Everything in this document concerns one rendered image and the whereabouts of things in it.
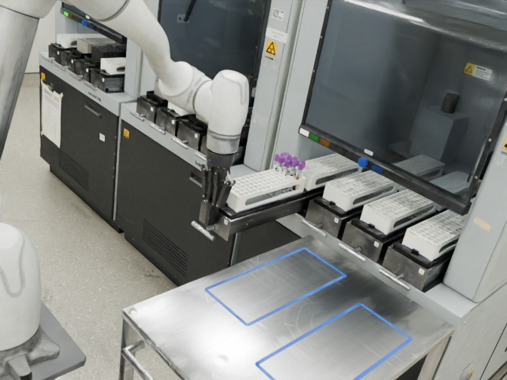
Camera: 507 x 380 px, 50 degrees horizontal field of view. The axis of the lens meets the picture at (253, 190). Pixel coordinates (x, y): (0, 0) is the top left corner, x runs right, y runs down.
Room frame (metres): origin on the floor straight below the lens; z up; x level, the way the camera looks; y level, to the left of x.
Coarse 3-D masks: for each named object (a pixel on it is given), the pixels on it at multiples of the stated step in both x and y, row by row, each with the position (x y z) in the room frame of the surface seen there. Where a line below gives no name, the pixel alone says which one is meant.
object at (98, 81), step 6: (96, 72) 2.47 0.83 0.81; (102, 72) 2.46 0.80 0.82; (96, 78) 2.47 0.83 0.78; (102, 78) 2.44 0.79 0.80; (108, 78) 2.43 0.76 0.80; (114, 78) 2.45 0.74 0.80; (120, 78) 2.47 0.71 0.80; (84, 84) 2.46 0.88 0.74; (90, 84) 2.44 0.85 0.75; (96, 84) 2.47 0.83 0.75; (102, 84) 2.43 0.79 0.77; (108, 84) 2.43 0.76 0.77; (114, 84) 2.45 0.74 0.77; (120, 84) 2.47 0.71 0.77; (96, 90) 2.40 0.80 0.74; (102, 90) 2.43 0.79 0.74
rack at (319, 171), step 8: (312, 160) 1.75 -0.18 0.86; (320, 160) 1.76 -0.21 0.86; (328, 160) 1.78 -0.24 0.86; (336, 160) 1.79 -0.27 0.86; (344, 160) 1.80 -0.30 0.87; (304, 168) 1.66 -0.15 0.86; (312, 168) 1.68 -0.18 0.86; (320, 168) 1.69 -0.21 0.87; (328, 168) 1.70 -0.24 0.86; (336, 168) 1.73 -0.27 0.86; (344, 168) 1.73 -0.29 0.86; (352, 168) 1.77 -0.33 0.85; (360, 168) 1.81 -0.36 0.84; (312, 176) 1.61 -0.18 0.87; (320, 176) 1.64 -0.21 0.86; (328, 176) 1.76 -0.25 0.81; (336, 176) 1.77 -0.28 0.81; (344, 176) 1.74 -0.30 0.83; (312, 184) 1.61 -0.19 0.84; (320, 184) 1.65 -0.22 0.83
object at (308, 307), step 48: (192, 288) 0.98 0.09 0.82; (240, 288) 1.01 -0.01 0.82; (288, 288) 1.05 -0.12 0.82; (336, 288) 1.08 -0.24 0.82; (384, 288) 1.12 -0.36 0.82; (144, 336) 0.81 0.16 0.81; (192, 336) 0.83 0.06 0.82; (240, 336) 0.85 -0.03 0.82; (288, 336) 0.88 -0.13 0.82; (336, 336) 0.91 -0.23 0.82; (384, 336) 0.94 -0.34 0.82; (432, 336) 0.97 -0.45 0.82
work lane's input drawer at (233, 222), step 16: (304, 192) 1.58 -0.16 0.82; (320, 192) 1.63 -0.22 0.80; (224, 208) 1.38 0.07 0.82; (256, 208) 1.42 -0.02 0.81; (272, 208) 1.46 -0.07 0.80; (288, 208) 1.51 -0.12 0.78; (304, 208) 1.57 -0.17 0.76; (192, 224) 1.37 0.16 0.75; (224, 224) 1.35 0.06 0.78; (240, 224) 1.36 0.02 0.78; (256, 224) 1.41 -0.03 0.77
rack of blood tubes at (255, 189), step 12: (240, 180) 1.49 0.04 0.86; (252, 180) 1.50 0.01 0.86; (264, 180) 1.52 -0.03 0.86; (276, 180) 1.54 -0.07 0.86; (288, 180) 1.55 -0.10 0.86; (300, 180) 1.57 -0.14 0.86; (240, 192) 1.40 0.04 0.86; (252, 192) 1.42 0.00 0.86; (264, 192) 1.45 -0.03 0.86; (276, 192) 1.52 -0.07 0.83; (288, 192) 1.54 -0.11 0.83; (228, 204) 1.39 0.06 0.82; (240, 204) 1.38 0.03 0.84; (252, 204) 1.41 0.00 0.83
